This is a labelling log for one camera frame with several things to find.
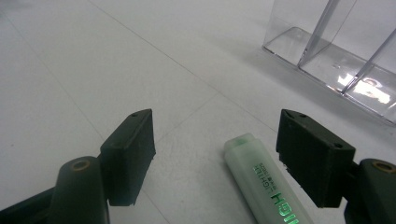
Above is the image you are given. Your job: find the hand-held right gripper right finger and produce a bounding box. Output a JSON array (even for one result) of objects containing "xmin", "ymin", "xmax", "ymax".
[{"xmin": 276, "ymin": 108, "xmax": 357, "ymax": 209}]

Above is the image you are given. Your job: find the clear acrylic organizer box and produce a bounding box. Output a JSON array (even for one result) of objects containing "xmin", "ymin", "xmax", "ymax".
[{"xmin": 262, "ymin": 0, "xmax": 396, "ymax": 126}]

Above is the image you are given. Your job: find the green highlighter pen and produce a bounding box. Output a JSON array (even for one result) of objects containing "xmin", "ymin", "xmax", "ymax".
[{"xmin": 223, "ymin": 133, "xmax": 316, "ymax": 224}]

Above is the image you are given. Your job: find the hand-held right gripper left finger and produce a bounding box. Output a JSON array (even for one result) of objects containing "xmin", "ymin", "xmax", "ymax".
[{"xmin": 99, "ymin": 108, "xmax": 157, "ymax": 207}]

